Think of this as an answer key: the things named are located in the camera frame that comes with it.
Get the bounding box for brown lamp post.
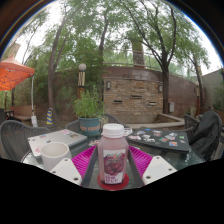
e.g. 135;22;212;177
194;81;201;116

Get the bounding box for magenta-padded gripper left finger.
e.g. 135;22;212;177
49;145;100;188

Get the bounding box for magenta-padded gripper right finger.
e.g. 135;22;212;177
128;145;178;188

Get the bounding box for pink drink bottle white cap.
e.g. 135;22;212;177
97;123;130;186

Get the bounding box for green plant in blue pot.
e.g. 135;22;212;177
72;87;105;136

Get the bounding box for striped lamp post white globe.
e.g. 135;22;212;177
77;63;88;99

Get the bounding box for white printed cards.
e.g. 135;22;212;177
123;127;134;137

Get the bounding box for orange patio umbrella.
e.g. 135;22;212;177
0;54;38;128

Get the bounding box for white cup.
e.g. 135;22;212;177
40;141;73;172

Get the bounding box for tree with dark trunk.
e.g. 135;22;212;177
123;0;201;115

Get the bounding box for yellow blue striped cone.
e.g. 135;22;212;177
45;107;55;126

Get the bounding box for black laptop with stickers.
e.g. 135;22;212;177
126;125;190;154

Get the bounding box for silver laptop with stickers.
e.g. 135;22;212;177
27;128;88;158

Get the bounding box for black jacket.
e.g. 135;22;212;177
189;110;223;158

